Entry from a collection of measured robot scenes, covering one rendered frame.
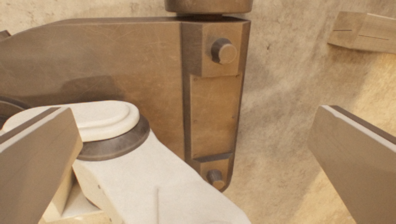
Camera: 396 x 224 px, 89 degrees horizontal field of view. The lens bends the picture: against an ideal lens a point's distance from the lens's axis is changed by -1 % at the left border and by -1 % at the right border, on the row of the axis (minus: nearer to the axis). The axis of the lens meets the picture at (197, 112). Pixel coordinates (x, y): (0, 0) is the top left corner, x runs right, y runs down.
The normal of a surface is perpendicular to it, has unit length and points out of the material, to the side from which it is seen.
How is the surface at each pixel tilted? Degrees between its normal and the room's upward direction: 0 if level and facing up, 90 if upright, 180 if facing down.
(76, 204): 90
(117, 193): 90
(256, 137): 0
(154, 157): 90
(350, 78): 0
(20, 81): 0
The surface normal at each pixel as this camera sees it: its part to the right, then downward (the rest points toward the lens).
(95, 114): 0.00, -0.87
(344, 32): -0.97, -0.01
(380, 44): 0.22, 0.47
